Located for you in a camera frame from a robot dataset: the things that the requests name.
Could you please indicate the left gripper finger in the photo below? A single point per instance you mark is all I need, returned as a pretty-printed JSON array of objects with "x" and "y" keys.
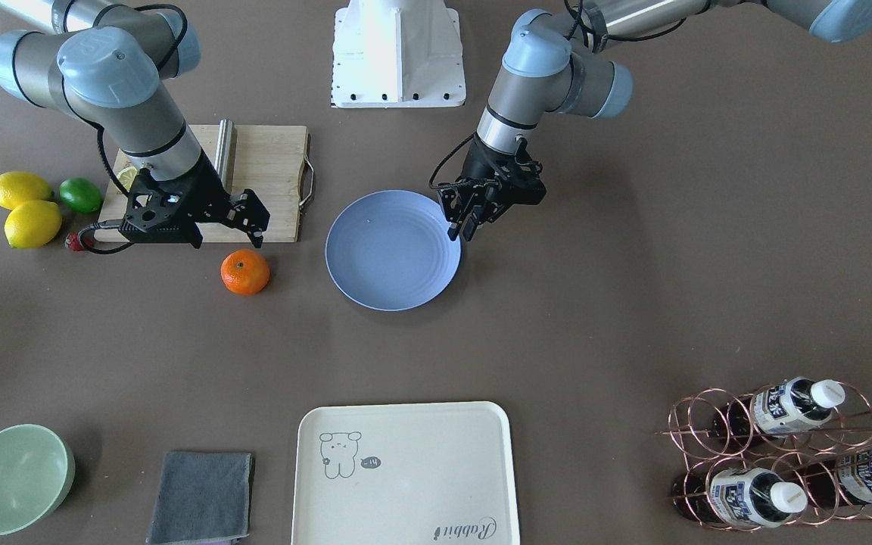
[
  {"x": 470, "y": 225},
  {"x": 455, "y": 228}
]

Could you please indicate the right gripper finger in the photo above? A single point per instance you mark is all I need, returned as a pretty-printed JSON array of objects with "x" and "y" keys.
[{"x": 255, "y": 217}]

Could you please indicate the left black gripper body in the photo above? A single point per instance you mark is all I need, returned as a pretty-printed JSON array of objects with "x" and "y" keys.
[{"x": 484, "y": 166}]

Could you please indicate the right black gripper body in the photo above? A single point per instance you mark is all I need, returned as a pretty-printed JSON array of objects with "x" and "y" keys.
[{"x": 207, "y": 194}]

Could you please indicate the orange fruit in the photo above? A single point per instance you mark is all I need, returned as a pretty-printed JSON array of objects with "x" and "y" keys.
[{"x": 245, "y": 272}]

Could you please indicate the blue plate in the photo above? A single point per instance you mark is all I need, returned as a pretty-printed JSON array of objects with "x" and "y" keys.
[{"x": 390, "y": 251}]

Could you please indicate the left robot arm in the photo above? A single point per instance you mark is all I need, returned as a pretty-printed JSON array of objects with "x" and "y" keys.
[{"x": 553, "y": 64}]

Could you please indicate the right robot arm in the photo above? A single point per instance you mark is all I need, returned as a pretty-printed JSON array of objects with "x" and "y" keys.
[{"x": 104, "y": 63}]

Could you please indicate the lemon slice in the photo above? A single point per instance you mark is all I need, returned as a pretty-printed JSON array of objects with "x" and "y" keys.
[{"x": 126, "y": 177}]

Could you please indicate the wooden cutting board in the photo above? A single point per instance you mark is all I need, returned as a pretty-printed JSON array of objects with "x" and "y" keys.
[{"x": 271, "y": 161}]

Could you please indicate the steel muddler black tip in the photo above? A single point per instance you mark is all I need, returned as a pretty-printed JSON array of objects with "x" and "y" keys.
[{"x": 225, "y": 152}]

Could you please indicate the green lime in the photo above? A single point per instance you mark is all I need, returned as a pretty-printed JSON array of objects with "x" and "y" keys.
[{"x": 81, "y": 195}]

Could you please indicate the red strawberry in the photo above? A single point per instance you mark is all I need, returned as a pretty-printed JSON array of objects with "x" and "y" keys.
[{"x": 73, "y": 243}]

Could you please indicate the yellow lemon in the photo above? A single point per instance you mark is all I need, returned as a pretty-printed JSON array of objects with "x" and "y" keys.
[
  {"x": 32, "y": 224},
  {"x": 18, "y": 186}
]

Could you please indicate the cream rabbit tray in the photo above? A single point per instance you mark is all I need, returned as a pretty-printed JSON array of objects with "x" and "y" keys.
[{"x": 413, "y": 473}]

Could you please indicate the grey folded cloth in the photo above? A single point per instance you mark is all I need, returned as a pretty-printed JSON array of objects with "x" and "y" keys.
[{"x": 203, "y": 498}]

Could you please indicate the mint green bowl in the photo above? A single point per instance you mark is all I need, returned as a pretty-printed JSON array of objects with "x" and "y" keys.
[{"x": 37, "y": 470}]

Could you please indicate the tea bottle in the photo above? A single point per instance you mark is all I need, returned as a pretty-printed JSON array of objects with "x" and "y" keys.
[
  {"x": 739, "y": 499},
  {"x": 795, "y": 405},
  {"x": 841, "y": 482}
]

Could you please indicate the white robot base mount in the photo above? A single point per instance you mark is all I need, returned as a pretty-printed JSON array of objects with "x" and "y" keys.
[{"x": 397, "y": 54}]

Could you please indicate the copper wire bottle rack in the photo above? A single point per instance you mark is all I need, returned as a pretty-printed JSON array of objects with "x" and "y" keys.
[{"x": 848, "y": 431}]

